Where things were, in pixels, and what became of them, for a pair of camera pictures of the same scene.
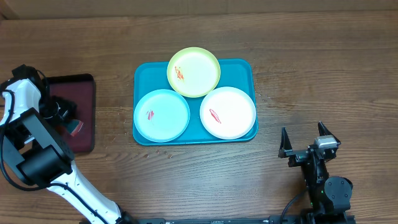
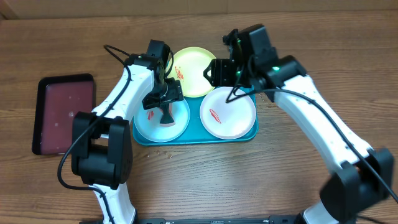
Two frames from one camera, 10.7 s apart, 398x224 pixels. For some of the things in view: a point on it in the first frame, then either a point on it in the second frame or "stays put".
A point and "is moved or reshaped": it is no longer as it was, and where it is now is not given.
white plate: [227, 112] stays put
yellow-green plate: [193, 72] stays put
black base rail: [217, 220] stays put
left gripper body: [55, 107] to [166, 92]
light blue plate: [161, 116] stays put
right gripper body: [299, 156] to [231, 77]
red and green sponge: [74, 126] is moved or reshaped
